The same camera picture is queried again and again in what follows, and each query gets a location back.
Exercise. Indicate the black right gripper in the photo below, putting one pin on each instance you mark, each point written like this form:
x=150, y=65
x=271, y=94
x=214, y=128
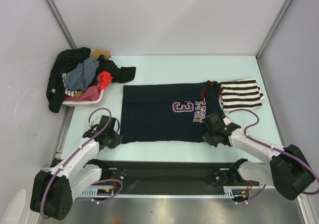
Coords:
x=206, y=137

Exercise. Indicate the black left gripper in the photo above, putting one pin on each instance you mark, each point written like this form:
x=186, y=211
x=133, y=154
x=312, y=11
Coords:
x=117, y=140

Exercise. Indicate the black white striped tank top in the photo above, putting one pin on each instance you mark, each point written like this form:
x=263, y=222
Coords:
x=241, y=94

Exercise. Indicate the navy maroon garment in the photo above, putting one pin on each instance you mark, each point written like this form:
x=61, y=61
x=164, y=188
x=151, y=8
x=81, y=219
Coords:
x=170, y=112

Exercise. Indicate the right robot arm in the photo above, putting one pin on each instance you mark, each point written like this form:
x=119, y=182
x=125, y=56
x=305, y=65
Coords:
x=284, y=168

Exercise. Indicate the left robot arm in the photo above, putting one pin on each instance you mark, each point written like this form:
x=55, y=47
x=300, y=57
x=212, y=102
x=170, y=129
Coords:
x=55, y=190

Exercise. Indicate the pink garment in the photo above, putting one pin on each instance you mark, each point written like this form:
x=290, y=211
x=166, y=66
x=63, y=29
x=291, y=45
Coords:
x=92, y=94

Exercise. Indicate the pink plastic basket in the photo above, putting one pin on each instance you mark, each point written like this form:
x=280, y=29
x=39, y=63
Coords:
x=96, y=103

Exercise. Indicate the red garment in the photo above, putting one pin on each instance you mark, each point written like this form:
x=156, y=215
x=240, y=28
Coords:
x=105, y=80

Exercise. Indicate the grey blue garment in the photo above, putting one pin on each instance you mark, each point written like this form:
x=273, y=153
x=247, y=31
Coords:
x=81, y=77

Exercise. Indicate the tan garment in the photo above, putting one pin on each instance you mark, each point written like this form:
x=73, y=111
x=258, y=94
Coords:
x=96, y=53

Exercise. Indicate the black garment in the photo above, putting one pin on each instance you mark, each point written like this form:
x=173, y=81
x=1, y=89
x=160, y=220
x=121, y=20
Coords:
x=67, y=61

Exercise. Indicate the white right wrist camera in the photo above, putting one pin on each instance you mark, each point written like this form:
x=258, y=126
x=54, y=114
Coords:
x=227, y=120

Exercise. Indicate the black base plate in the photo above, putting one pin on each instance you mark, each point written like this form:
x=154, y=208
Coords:
x=154, y=173

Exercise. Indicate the white slotted cable duct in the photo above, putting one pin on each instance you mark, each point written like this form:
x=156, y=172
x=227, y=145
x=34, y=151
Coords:
x=165, y=190

